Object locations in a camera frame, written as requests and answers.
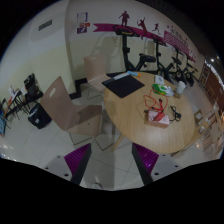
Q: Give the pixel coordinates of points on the white paper cup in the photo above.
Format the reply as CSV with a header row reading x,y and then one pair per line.
x,y
180,87

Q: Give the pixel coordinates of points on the black bag on table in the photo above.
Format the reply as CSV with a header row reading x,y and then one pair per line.
x,y
30,85

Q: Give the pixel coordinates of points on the green white package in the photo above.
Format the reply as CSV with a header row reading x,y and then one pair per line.
x,y
162,90

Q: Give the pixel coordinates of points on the beige plywood chair far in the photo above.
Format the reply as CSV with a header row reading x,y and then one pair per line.
x,y
94,66

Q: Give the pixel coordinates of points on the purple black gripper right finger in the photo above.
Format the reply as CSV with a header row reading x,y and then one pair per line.
x,y
145,160

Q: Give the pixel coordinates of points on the wooden power strip box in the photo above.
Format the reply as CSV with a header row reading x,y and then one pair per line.
x,y
164,123

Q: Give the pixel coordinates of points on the black desk mat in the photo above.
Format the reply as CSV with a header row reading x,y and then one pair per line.
x,y
124,86

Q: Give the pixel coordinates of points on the black side table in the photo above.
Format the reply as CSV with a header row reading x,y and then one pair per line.
x,y
20,102

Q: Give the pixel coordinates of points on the round wooden table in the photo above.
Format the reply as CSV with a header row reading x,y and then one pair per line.
x,y
133,117

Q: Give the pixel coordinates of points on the white card stand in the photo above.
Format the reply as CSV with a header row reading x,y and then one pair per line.
x,y
159,80

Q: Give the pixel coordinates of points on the blue orange pen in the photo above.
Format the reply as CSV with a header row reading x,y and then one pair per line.
x,y
133,73

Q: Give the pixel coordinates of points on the wall posters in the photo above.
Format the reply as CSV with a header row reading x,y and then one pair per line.
x,y
83,23

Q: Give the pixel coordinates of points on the black exercise bike right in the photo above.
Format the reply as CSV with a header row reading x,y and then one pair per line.
x,y
183,75

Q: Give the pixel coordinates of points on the red charger plug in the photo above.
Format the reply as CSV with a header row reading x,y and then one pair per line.
x,y
159,116

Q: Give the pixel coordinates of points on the black bin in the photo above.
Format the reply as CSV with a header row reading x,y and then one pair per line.
x,y
39,117

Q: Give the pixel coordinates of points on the beige plywood chair near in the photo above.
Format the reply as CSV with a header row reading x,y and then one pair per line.
x,y
72,118

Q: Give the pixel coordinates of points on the beige plywood chair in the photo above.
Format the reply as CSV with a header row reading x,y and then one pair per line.
x,y
94,66
72,118

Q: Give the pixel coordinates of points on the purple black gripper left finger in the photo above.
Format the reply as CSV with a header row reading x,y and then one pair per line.
x,y
77,162

